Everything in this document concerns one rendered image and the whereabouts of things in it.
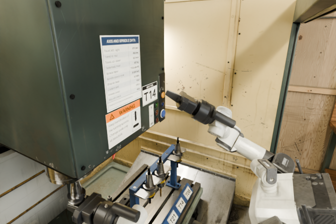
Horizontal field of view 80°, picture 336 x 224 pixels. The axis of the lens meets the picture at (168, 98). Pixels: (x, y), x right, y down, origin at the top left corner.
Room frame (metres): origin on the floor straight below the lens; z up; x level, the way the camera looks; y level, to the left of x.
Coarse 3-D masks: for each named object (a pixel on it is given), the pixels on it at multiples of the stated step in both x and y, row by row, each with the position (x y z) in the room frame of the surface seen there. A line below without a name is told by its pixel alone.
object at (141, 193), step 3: (138, 189) 0.79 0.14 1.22; (141, 189) 0.79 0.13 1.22; (135, 192) 0.78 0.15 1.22; (138, 192) 0.78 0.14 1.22; (141, 192) 0.78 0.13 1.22; (144, 192) 0.78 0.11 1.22; (147, 192) 0.78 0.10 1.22; (135, 195) 0.76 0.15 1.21; (138, 195) 0.76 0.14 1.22; (141, 195) 0.76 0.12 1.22; (144, 195) 0.76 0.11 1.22; (147, 195) 0.76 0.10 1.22; (141, 198) 0.74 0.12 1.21; (144, 198) 0.74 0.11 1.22
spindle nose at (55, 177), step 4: (44, 168) 0.55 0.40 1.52; (48, 168) 0.53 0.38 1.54; (48, 172) 0.53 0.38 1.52; (52, 172) 0.53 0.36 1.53; (56, 172) 0.53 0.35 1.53; (88, 172) 0.58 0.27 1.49; (48, 176) 0.54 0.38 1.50; (52, 176) 0.53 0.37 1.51; (56, 176) 0.53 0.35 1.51; (60, 176) 0.53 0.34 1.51; (64, 176) 0.53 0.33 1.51; (84, 176) 0.56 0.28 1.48; (52, 180) 0.53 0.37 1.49; (56, 180) 0.53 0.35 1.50; (60, 180) 0.53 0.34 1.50; (64, 180) 0.53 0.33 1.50; (68, 180) 0.53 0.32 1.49; (72, 180) 0.54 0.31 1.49; (60, 184) 0.53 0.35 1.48
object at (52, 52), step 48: (0, 0) 0.47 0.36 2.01; (48, 0) 0.41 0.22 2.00; (96, 0) 0.51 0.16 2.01; (144, 0) 0.68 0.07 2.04; (0, 48) 0.50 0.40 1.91; (48, 48) 0.41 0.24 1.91; (96, 48) 0.49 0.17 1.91; (144, 48) 0.67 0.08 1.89; (0, 96) 0.53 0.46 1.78; (48, 96) 0.42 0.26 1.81; (96, 96) 0.48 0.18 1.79; (48, 144) 0.44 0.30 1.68; (96, 144) 0.46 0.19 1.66
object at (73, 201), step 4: (68, 192) 0.61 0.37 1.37; (84, 192) 0.61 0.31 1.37; (68, 196) 0.59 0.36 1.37; (80, 196) 0.59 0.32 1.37; (84, 196) 0.61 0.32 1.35; (68, 200) 0.59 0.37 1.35; (72, 200) 0.57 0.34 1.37; (76, 200) 0.58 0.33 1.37; (80, 200) 0.59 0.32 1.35; (72, 204) 0.58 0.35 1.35; (76, 204) 0.58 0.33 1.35
